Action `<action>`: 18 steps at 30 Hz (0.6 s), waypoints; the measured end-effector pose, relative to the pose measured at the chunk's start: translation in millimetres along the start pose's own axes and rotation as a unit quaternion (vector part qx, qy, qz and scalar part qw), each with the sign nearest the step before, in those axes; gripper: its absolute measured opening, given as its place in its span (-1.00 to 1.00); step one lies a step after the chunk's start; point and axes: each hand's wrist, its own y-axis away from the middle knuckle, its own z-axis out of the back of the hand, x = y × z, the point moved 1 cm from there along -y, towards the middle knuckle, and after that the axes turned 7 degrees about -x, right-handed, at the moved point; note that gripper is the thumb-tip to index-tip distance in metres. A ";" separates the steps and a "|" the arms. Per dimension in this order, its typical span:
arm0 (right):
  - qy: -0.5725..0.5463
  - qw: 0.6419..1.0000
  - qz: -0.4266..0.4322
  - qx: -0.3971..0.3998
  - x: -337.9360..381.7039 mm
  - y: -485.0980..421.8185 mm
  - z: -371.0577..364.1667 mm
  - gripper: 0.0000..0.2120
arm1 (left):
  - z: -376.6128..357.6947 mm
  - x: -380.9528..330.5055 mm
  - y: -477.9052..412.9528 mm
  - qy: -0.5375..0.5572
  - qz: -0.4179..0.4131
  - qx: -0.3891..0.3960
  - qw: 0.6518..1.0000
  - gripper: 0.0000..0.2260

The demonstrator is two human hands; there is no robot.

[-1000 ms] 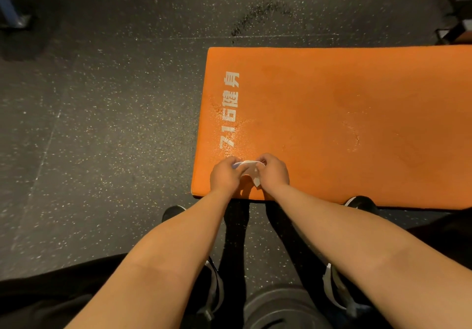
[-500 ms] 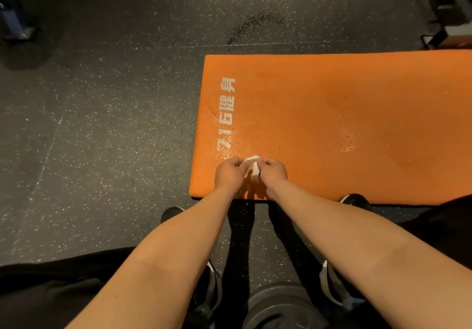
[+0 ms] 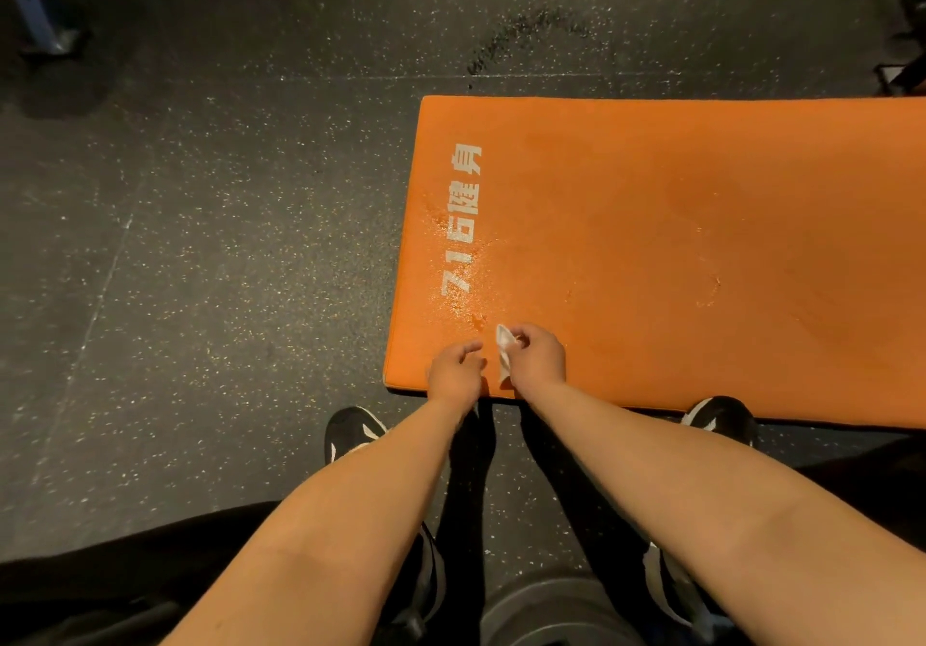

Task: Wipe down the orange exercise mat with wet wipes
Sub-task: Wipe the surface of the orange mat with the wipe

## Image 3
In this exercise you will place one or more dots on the person's left forearm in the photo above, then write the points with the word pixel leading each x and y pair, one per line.
pixel 340 522

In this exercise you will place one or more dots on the person's right forearm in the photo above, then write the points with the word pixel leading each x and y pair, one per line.
pixel 694 515

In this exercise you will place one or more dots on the black white striped sneaker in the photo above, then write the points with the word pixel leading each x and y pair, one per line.
pixel 431 580
pixel 680 595

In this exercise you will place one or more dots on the black shoe with white stripes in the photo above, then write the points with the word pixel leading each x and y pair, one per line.
pixel 351 430
pixel 722 415

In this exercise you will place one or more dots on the person's right fingers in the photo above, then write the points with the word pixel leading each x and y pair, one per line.
pixel 521 335

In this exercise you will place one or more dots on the white wipe cloth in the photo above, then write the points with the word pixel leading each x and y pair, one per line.
pixel 502 357

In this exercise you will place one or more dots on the blue and black gym equipment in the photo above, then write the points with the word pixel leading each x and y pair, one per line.
pixel 40 9

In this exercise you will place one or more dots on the orange exercise mat white print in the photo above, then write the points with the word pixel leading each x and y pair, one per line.
pixel 687 233

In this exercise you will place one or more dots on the person's right leg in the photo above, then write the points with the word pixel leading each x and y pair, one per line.
pixel 868 479

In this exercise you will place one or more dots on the person's leg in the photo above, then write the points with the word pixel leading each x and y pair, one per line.
pixel 868 479
pixel 108 580

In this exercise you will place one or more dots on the person's left fingers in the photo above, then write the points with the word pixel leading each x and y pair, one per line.
pixel 472 349

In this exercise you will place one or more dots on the person's right hand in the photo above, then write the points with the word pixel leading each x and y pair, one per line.
pixel 539 363

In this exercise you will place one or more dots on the grey round weight plate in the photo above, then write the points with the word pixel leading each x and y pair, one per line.
pixel 557 613

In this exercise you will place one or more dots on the person's left leg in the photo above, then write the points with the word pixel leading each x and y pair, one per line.
pixel 108 580

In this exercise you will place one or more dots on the black metal equipment frame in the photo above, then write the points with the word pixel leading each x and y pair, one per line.
pixel 904 30

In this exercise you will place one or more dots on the person's left hand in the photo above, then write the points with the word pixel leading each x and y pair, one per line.
pixel 452 376

